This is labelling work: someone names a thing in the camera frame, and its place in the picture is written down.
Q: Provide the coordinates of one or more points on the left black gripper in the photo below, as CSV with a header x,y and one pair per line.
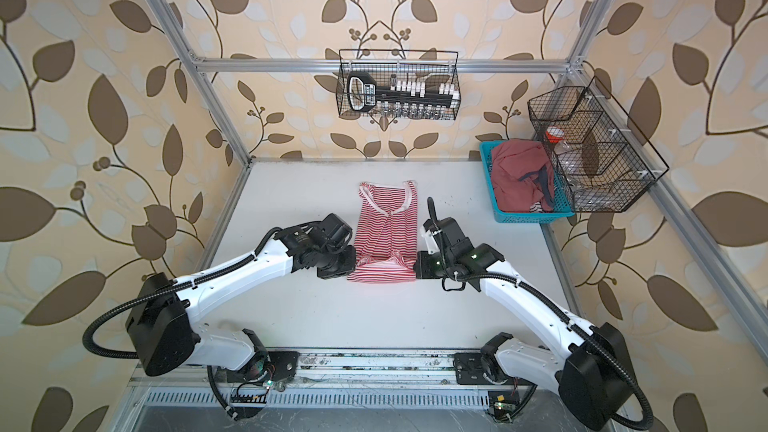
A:
x,y
350,265

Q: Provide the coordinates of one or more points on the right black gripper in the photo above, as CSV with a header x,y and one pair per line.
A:
x,y
421,265

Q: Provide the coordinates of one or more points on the red white striped tank top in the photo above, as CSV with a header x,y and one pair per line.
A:
x,y
386,236

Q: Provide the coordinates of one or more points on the maroon tank top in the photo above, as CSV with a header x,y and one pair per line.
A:
x,y
522,177

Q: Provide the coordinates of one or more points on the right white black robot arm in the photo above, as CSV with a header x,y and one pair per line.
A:
x,y
588,367

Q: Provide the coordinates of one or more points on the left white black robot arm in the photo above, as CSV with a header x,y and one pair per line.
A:
x,y
167,324

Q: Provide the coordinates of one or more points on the teal plastic basket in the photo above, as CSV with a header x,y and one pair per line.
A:
x,y
562,208

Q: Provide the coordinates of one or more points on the black tool with vials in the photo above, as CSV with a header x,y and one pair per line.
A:
x,y
405,98

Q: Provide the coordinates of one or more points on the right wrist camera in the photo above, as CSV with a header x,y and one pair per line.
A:
x,y
432,240

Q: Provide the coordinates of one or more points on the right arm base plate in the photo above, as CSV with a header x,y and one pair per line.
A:
x,y
476,368

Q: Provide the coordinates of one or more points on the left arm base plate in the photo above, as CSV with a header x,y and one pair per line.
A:
x,y
274,366

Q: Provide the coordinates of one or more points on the aluminium front rail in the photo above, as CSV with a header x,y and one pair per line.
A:
x,y
361,368

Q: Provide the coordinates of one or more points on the black wire basket right wall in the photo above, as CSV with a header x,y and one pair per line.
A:
x,y
609,161

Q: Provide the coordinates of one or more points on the black wire basket wall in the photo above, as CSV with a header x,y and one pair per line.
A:
x,y
433,65
609,161

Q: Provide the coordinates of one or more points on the black wire basket back wall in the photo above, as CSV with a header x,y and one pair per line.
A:
x,y
433,65

